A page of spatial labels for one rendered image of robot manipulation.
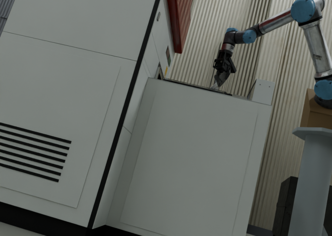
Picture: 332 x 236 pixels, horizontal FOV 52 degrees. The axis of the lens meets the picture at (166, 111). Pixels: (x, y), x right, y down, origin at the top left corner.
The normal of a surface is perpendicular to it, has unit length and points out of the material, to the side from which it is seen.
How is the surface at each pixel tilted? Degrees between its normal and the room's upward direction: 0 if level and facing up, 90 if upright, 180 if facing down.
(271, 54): 90
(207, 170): 90
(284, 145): 90
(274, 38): 90
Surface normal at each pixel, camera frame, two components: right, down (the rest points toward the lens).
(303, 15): -0.70, 0.27
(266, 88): -0.08, -0.23
